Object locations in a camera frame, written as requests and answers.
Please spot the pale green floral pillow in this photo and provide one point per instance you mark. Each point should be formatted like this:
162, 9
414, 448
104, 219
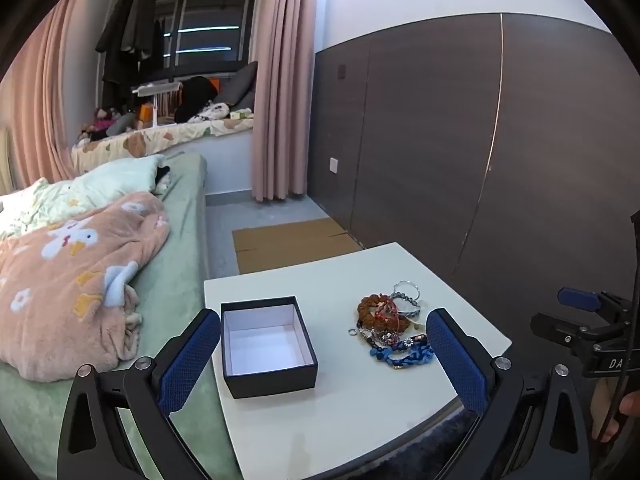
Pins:
45, 204

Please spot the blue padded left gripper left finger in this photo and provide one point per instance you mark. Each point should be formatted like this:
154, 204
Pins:
93, 441

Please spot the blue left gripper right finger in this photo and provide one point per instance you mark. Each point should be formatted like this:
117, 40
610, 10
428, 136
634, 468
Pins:
579, 299

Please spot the pink fleece blanket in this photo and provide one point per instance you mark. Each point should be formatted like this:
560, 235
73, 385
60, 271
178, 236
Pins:
66, 297

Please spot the hanging dark clothes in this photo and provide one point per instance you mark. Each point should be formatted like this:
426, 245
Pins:
132, 43

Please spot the black jewelry box white interior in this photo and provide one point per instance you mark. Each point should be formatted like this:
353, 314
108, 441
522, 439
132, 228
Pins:
266, 348

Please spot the pink curtain right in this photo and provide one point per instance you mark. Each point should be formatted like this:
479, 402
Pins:
285, 60

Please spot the pink curtain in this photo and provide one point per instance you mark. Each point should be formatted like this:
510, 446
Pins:
285, 60
32, 112

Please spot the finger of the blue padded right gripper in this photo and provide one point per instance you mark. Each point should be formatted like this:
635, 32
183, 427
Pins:
528, 425

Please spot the flattened cardboard sheet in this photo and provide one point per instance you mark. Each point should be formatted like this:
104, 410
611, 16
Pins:
288, 244

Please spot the thin silver bangle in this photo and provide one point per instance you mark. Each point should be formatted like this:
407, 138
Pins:
407, 290

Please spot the dark grey pillow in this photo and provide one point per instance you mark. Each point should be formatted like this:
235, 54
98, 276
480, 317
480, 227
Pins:
239, 85

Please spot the pink curtain left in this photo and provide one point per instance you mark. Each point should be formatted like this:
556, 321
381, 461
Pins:
32, 112

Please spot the floral window seat cushion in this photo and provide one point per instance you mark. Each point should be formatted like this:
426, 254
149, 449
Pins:
151, 141

